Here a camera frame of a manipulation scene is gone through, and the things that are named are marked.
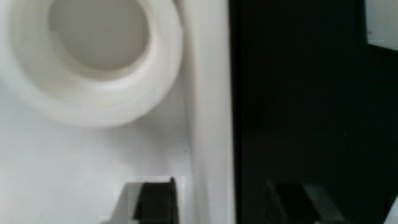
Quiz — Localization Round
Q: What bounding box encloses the white square tabletop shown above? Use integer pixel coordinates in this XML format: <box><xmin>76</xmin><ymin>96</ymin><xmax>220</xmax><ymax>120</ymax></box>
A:
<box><xmin>0</xmin><ymin>0</ymin><xmax>236</xmax><ymax>224</ymax></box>

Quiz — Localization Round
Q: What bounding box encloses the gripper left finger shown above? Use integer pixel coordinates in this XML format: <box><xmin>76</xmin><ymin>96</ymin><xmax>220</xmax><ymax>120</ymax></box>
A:
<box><xmin>115</xmin><ymin>178</ymin><xmax>177</xmax><ymax>224</ymax></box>

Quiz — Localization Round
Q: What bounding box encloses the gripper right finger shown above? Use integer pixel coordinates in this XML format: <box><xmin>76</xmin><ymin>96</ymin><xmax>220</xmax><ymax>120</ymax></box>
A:
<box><xmin>264</xmin><ymin>182</ymin><xmax>346</xmax><ymax>224</ymax></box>

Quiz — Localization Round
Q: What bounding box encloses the white right fence piece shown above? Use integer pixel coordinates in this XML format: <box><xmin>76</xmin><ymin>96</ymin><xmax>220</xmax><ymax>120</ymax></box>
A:
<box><xmin>364</xmin><ymin>0</ymin><xmax>398</xmax><ymax>51</ymax></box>

